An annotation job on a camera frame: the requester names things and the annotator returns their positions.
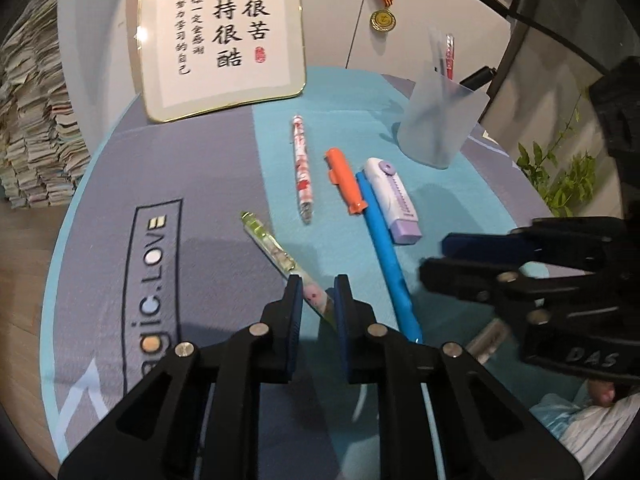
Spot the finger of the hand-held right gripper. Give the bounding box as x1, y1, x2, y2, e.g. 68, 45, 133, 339
442, 230, 541, 261
419, 257, 531, 306

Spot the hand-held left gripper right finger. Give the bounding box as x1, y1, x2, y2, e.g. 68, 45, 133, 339
334, 274, 585, 480

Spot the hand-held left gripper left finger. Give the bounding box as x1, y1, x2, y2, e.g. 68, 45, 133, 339
59, 275, 305, 480

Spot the green clear pen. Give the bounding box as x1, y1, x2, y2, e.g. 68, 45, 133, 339
240, 211, 346, 333

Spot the white block eraser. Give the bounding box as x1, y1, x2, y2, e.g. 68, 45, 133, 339
467, 317, 513, 363

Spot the blue pen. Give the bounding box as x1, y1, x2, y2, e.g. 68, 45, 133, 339
356, 171, 423, 345

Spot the white correction tape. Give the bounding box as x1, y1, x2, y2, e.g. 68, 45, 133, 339
363, 157, 420, 246

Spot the orange red pen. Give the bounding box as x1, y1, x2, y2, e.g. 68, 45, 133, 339
325, 148, 370, 216

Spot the translucent pen cup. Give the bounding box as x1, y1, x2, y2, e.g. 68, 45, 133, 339
396, 27, 491, 170

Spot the floral pink white pen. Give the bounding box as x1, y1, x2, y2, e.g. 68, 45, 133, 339
291, 115, 315, 225

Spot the black pen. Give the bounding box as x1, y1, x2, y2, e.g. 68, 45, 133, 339
459, 66, 497, 90

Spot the pink clear pen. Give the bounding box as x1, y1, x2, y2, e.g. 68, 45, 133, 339
444, 32, 457, 81

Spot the person's right forearm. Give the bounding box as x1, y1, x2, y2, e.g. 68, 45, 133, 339
530, 392, 633, 466

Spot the person's right hand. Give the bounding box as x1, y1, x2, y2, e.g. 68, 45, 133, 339
587, 380, 617, 408

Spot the green potted plant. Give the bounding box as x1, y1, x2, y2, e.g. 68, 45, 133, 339
515, 87, 601, 218

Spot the teal grey printed tablecloth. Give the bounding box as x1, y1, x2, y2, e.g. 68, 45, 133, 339
42, 65, 626, 480

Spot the dark framed glass cabinet door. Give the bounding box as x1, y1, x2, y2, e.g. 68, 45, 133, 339
410, 0, 640, 81

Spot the white calligraphy sign board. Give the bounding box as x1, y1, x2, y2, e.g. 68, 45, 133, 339
136, 0, 307, 123

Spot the tall pile of paper books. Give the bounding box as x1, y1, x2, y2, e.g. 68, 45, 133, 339
0, 0, 93, 211

